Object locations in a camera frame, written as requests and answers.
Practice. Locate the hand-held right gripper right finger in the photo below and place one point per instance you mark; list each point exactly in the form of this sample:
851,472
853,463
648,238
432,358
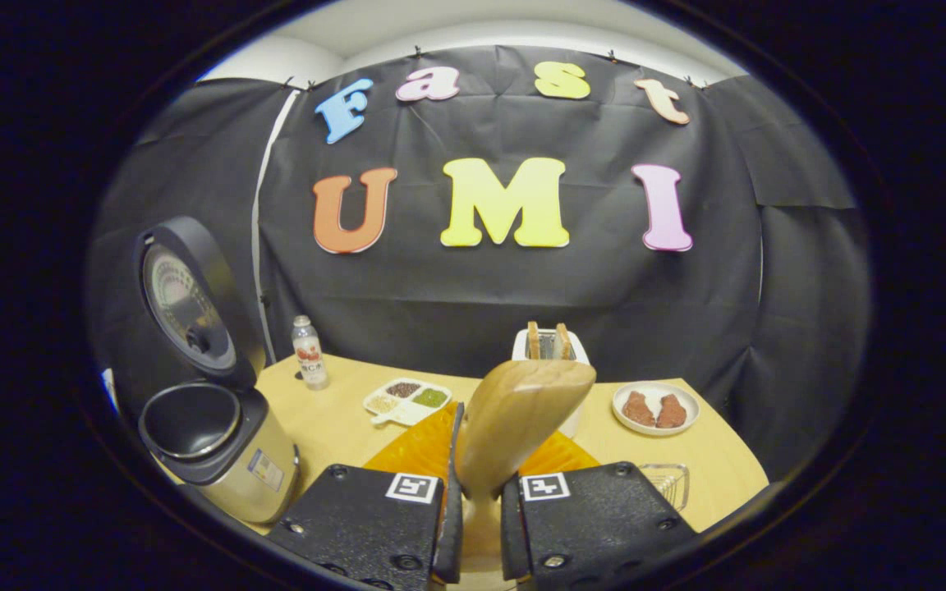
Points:
596,517

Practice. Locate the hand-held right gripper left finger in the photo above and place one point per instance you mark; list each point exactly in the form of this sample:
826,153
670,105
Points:
447,533

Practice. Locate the wooden spoon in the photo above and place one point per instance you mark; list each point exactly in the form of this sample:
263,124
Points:
514,419

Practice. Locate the black silver rice cooker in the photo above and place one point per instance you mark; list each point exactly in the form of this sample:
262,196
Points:
227,468

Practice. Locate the brown meat piece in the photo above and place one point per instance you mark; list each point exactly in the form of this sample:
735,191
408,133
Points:
638,408
672,411

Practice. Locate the white divided dish with beans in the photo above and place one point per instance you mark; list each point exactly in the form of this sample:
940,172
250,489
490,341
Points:
407,400

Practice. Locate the white round plate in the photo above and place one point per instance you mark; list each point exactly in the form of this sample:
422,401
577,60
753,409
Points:
655,390

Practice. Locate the white toaster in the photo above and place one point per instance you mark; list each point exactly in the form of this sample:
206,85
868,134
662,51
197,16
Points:
576,351

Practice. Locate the toast slice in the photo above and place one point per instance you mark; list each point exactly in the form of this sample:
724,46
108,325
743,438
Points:
563,341
533,341

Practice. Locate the small clear bottle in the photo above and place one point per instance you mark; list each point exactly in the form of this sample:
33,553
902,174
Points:
309,357

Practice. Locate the black backdrop cloth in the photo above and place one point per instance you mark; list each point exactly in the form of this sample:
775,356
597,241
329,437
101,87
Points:
481,304

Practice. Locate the computer monitor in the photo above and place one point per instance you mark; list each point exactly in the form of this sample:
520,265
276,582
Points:
108,387

